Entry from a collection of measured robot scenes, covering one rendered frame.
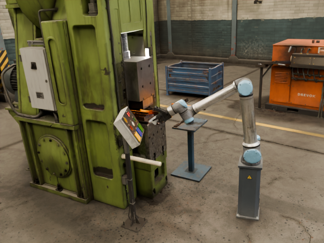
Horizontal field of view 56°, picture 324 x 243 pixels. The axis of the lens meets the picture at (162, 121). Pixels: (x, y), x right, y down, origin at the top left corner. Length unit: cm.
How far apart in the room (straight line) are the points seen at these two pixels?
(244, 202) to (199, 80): 421
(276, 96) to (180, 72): 220
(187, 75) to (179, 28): 526
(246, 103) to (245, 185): 89
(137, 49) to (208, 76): 362
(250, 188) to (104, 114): 159
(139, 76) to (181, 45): 922
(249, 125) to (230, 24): 855
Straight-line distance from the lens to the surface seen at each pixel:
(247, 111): 266
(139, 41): 343
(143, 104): 315
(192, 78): 707
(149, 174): 344
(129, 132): 259
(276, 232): 326
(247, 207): 327
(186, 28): 1199
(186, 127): 368
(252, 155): 279
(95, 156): 346
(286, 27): 1040
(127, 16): 316
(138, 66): 303
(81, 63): 315
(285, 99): 637
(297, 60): 600
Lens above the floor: 206
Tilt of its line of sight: 21 degrees down
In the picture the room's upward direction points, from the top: 3 degrees counter-clockwise
